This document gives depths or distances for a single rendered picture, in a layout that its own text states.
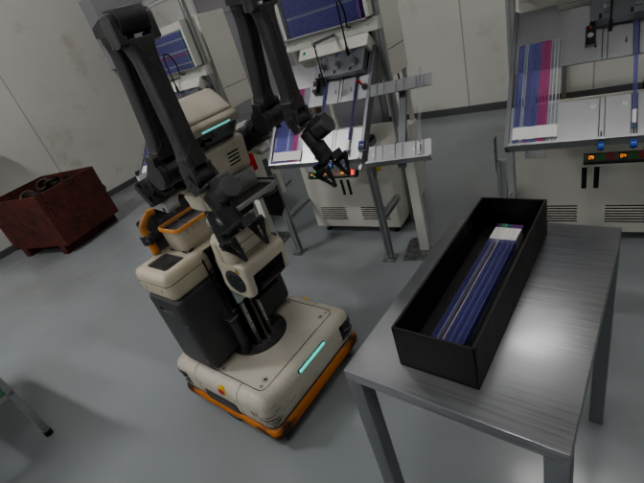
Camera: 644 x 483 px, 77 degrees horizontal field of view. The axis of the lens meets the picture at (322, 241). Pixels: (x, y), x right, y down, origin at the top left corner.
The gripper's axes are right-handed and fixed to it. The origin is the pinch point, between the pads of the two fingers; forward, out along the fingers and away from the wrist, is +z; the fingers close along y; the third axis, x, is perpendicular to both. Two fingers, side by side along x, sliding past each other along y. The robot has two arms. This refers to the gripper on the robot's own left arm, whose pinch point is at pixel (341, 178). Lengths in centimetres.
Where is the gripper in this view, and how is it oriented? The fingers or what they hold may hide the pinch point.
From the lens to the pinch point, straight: 140.6
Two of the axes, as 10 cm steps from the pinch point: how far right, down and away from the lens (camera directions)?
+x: -5.6, 2.8, 7.8
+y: 5.7, -5.5, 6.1
